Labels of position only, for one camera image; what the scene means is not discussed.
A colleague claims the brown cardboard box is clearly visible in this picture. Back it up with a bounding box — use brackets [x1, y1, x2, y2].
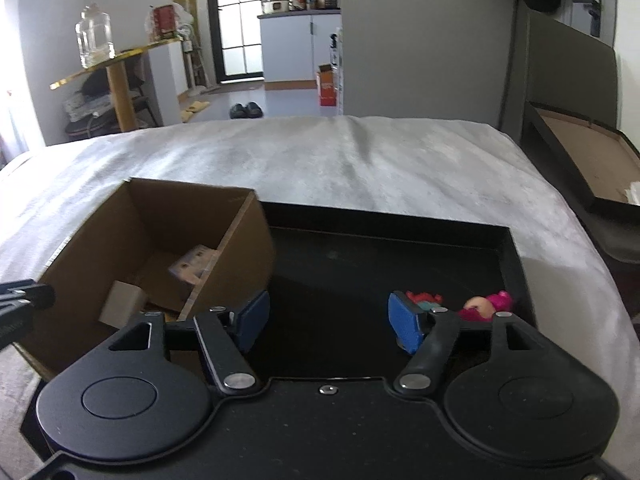
[15, 177, 277, 381]

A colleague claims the dark storage bench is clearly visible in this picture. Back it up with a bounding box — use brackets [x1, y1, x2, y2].
[575, 200, 640, 266]

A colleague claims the blue and brown toy figure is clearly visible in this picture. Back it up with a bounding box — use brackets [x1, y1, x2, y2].
[404, 289, 445, 313]

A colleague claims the clear glass bottle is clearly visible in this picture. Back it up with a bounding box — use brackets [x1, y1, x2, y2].
[75, 2, 117, 69]

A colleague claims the round gold-top table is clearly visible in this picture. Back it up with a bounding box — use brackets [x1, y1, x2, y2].
[49, 35, 185, 133]

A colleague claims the black tray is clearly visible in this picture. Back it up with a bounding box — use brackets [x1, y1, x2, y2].
[250, 201, 538, 381]

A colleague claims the red snack bag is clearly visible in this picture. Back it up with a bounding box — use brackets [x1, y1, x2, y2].
[145, 2, 193, 43]

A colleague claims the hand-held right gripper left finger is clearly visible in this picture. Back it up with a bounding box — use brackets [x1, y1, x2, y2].
[107, 290, 271, 393]

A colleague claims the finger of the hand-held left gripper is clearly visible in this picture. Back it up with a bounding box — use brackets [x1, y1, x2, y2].
[0, 281, 56, 312]

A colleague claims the white kitchen base cabinet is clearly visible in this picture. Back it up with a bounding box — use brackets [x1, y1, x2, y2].
[257, 10, 343, 86]

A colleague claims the white toy block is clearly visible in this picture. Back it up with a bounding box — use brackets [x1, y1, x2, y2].
[97, 280, 147, 329]

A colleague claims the orange cardboard box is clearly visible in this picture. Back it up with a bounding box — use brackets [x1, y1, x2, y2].
[315, 64, 341, 107]

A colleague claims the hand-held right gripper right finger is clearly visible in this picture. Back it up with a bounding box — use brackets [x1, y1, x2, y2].
[388, 290, 541, 398]

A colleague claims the black framed glass door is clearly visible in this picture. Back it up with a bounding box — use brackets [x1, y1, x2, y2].
[207, 0, 266, 84]

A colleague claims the purple block toy car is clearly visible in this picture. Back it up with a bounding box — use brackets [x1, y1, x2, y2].
[167, 242, 217, 281]

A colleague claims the pink toy figure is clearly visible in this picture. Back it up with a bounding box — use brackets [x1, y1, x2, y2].
[457, 290, 516, 323]

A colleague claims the black door handle lock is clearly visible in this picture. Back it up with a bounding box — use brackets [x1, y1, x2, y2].
[570, 0, 603, 38]

